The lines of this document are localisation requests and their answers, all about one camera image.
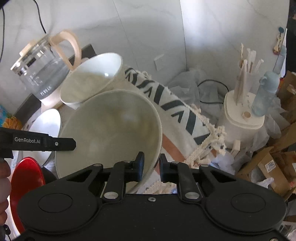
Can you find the deep white ceramic bowl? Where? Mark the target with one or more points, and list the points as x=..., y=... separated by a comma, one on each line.
x=98, y=74

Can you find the person's left hand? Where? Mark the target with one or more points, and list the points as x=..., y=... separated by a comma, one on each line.
x=5, y=190

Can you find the brown cardboard box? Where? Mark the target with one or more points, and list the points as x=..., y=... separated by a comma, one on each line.
x=270, y=169

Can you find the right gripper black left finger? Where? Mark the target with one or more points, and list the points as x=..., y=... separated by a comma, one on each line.
x=122, y=173

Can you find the red plate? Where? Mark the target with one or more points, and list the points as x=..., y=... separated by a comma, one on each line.
x=26, y=177

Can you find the beige kettle base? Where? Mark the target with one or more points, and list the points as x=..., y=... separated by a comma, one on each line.
x=52, y=101

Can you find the patterned white table cloth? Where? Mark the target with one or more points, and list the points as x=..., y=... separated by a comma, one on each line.
x=188, y=136

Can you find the large white shallow bowl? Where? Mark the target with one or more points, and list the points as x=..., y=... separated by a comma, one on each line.
x=111, y=127

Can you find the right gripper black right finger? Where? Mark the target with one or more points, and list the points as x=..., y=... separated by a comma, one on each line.
x=180, y=174

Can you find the white plate dragonfly print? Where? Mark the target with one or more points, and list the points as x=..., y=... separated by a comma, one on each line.
x=48, y=122

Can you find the glass kettle with beige handle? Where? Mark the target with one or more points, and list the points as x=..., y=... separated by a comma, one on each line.
x=43, y=65

